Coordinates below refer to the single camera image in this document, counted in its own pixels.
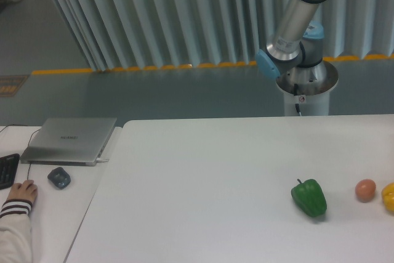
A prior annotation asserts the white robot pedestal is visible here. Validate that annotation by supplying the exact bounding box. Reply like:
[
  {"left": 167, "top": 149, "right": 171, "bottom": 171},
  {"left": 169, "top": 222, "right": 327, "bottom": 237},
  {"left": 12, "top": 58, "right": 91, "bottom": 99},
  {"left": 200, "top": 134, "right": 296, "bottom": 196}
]
[{"left": 276, "top": 61, "right": 339, "bottom": 116}]

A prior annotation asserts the white striped sleeve forearm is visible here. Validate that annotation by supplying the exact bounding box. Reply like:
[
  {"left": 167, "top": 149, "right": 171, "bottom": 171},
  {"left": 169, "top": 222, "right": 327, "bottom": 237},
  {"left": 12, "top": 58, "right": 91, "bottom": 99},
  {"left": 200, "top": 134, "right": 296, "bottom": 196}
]
[{"left": 1, "top": 199, "right": 33, "bottom": 262}]

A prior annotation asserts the person's hand on mouse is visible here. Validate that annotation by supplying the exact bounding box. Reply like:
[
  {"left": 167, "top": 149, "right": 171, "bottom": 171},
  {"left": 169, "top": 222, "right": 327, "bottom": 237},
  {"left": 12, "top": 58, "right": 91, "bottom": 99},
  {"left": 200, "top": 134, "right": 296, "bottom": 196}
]
[{"left": 6, "top": 180, "right": 38, "bottom": 204}]

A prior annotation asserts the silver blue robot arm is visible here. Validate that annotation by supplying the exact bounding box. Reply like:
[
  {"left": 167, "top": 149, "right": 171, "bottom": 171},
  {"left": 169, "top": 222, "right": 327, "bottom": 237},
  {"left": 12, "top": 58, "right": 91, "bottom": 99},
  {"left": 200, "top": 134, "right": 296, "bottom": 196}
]
[{"left": 255, "top": 0, "right": 326, "bottom": 79}]

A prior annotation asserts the green bell pepper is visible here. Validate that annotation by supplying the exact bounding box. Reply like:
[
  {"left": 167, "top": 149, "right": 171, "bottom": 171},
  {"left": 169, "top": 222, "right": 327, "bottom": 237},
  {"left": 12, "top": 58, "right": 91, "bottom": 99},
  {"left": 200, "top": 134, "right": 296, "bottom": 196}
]
[{"left": 291, "top": 179, "right": 327, "bottom": 218}]

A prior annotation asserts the brown egg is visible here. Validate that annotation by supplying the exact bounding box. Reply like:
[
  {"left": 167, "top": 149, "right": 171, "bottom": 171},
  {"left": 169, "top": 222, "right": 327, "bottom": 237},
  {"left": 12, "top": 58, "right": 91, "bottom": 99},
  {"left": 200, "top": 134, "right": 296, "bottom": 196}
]
[{"left": 355, "top": 179, "right": 376, "bottom": 203}]

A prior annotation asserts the black keyboard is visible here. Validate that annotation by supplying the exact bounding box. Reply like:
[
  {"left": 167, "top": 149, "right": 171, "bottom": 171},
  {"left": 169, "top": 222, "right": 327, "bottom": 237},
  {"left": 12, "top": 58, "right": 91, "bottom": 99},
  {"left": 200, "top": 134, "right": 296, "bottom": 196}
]
[{"left": 0, "top": 153, "right": 20, "bottom": 190}]

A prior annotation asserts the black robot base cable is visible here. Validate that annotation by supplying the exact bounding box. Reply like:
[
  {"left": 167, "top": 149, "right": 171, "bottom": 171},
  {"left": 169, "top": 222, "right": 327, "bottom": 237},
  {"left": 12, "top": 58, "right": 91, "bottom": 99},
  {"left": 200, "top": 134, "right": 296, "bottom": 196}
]
[{"left": 292, "top": 83, "right": 303, "bottom": 118}]

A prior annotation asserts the dark grey small dish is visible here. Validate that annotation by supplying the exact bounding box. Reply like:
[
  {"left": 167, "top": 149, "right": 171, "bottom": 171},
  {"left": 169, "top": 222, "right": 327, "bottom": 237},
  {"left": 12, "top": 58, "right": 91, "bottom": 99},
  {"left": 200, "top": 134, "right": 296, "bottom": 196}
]
[{"left": 47, "top": 167, "right": 71, "bottom": 190}]

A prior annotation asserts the white folding screen partition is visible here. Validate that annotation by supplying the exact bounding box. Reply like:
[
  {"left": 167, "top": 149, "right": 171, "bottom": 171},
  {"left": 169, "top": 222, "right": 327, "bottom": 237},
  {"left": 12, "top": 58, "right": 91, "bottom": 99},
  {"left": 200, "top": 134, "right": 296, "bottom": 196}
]
[{"left": 36, "top": 0, "right": 394, "bottom": 71}]

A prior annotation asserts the silver closed laptop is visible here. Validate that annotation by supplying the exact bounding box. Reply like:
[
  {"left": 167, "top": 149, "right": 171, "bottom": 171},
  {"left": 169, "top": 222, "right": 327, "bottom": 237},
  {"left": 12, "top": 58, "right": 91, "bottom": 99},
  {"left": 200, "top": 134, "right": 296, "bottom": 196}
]
[{"left": 20, "top": 118, "right": 116, "bottom": 166}]

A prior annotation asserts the yellow bell pepper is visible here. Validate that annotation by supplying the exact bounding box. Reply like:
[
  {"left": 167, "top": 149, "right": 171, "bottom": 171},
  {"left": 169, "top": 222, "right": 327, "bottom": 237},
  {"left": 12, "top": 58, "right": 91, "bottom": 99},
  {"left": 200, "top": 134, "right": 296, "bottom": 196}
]
[{"left": 381, "top": 182, "right": 394, "bottom": 212}]

